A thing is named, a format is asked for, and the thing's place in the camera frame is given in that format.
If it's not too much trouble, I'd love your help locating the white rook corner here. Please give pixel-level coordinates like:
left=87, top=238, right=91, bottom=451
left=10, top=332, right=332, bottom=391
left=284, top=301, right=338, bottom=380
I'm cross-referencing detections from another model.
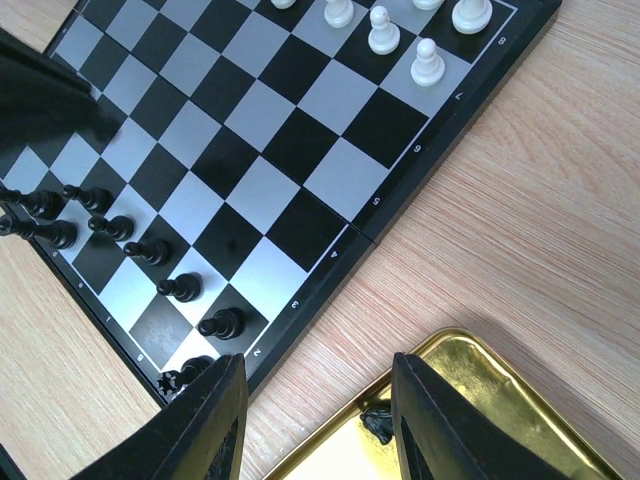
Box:
left=451, top=0, right=493, bottom=35

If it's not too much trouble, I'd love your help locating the black knight in tray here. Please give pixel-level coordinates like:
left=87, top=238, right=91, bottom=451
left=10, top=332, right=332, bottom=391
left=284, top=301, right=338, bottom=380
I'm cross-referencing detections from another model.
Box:
left=359, top=399, right=394, bottom=445

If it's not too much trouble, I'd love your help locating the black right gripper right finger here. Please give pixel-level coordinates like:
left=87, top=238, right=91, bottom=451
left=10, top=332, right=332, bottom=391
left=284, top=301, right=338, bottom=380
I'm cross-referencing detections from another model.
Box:
left=391, top=353, right=566, bottom=479

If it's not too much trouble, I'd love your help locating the black and grey chessboard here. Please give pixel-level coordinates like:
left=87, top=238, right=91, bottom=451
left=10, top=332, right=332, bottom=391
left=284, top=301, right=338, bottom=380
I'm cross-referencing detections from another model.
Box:
left=1, top=1, right=559, bottom=404

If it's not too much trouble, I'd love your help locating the black chess piece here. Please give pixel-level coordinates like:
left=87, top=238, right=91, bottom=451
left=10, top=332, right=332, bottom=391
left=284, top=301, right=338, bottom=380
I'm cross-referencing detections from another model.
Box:
left=123, top=239, right=171, bottom=266
left=1, top=215, right=78, bottom=249
left=88, top=215, right=135, bottom=241
left=62, top=185, right=112, bottom=214
left=156, top=273, right=202, bottom=303

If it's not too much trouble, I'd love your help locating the black chess pawn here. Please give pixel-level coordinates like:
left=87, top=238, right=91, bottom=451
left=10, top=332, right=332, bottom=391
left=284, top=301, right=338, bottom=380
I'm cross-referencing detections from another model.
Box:
left=1, top=187, right=64, bottom=220
left=197, top=307, right=245, bottom=340
left=156, top=355, right=214, bottom=396

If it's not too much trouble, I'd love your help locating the white pawn near edge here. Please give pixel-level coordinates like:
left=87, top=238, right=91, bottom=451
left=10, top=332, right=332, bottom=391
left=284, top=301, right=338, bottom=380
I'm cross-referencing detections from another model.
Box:
left=410, top=38, right=445, bottom=87

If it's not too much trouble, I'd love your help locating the gold rectangular tray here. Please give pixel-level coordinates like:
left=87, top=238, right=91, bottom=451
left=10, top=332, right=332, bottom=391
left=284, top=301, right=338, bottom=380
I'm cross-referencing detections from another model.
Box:
left=266, top=327, right=620, bottom=479

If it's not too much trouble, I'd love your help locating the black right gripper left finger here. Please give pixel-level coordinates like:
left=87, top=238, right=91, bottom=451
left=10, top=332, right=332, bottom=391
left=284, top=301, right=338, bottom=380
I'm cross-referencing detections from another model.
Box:
left=75, top=353, right=248, bottom=479

